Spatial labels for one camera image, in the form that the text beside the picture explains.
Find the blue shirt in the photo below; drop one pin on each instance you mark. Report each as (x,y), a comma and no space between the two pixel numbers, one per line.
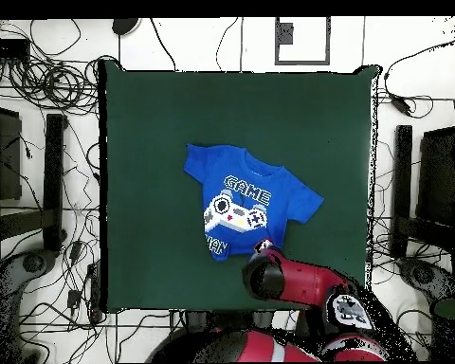
(250,182)

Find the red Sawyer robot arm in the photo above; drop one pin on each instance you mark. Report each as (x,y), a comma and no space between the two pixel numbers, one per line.
(303,280)

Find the black office chair base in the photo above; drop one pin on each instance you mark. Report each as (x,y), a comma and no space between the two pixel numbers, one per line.
(32,262)
(424,275)

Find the dark green table cloth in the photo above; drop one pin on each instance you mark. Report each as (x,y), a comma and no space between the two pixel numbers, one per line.
(155,113)

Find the black power strip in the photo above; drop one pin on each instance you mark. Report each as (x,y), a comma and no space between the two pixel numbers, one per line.
(94,292)
(7,49)

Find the dark box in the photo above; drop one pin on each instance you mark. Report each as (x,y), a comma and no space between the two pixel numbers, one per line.
(7,159)
(438,178)

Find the small black power adapter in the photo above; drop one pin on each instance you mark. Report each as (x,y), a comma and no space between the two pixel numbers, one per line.
(74,298)

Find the small grey square plate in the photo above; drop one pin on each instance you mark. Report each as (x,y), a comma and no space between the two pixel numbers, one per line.
(286,33)

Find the dark oval object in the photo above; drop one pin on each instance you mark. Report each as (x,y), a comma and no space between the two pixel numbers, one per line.
(124,25)

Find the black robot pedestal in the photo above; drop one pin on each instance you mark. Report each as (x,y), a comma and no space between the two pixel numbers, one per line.
(220,318)

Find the grey square frame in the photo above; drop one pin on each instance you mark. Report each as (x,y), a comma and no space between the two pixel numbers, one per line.
(303,61)

